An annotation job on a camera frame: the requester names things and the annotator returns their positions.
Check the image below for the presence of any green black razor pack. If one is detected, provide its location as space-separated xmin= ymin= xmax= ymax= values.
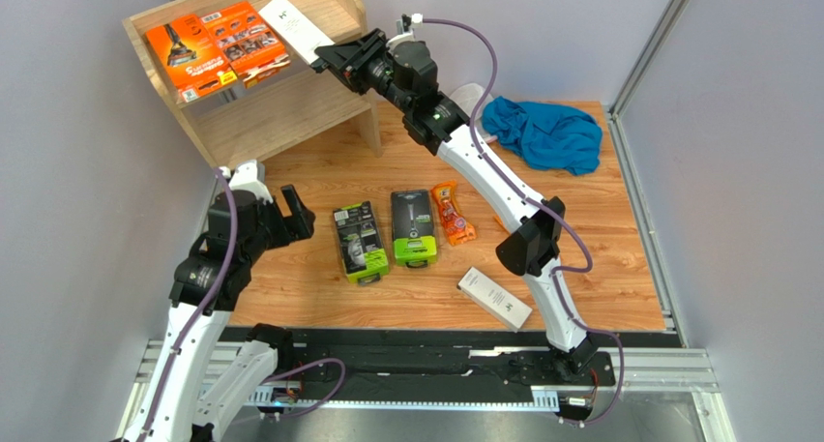
xmin=332 ymin=200 xmax=390 ymax=285
xmin=390 ymin=190 xmax=438 ymax=269

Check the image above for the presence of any white mesh bag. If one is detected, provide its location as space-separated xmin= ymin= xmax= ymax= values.
xmin=449 ymin=83 xmax=497 ymax=143

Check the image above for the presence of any blue cloth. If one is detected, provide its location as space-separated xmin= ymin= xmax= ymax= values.
xmin=482 ymin=97 xmax=603 ymax=176

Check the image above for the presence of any white razor box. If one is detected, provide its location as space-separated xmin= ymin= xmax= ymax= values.
xmin=457 ymin=267 xmax=533 ymax=332
xmin=258 ymin=0 xmax=334 ymax=66

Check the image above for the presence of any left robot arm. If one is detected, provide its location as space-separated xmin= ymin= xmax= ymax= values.
xmin=121 ymin=160 xmax=315 ymax=441

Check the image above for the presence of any wooden two-tier shelf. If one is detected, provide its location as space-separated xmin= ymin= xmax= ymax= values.
xmin=123 ymin=0 xmax=382 ymax=167

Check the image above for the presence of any green black razor pack right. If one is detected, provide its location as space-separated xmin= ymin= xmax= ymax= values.
xmin=390 ymin=190 xmax=438 ymax=269

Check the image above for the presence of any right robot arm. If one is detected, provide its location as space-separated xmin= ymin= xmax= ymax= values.
xmin=310 ymin=29 xmax=597 ymax=373

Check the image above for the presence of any green black razor pack left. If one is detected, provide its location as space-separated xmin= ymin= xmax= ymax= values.
xmin=332 ymin=200 xmax=390 ymax=285

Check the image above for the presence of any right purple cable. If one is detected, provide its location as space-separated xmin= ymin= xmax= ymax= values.
xmin=421 ymin=17 xmax=626 ymax=427

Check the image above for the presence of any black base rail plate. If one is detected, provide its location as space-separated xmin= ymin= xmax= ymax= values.
xmin=219 ymin=325 xmax=638 ymax=424

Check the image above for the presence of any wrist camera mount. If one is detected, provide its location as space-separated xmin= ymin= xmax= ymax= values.
xmin=387 ymin=13 xmax=424 ymax=52
xmin=219 ymin=160 xmax=275 ymax=204

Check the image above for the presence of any orange razor box left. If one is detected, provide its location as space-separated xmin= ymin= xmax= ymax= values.
xmin=146 ymin=15 xmax=238 ymax=103

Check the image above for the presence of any purple cable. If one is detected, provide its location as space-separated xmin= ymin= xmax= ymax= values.
xmin=134 ymin=167 xmax=240 ymax=442
xmin=421 ymin=17 xmax=626 ymax=427

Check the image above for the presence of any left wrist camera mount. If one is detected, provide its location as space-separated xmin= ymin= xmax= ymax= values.
xmin=219 ymin=160 xmax=275 ymax=204

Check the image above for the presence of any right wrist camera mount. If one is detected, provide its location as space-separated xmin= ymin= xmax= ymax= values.
xmin=387 ymin=13 xmax=424 ymax=52

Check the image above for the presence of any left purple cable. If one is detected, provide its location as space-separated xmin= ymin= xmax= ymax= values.
xmin=134 ymin=167 xmax=240 ymax=442

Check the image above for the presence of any orange razor cartridge box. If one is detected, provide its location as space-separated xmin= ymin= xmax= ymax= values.
xmin=200 ymin=1 xmax=291 ymax=88

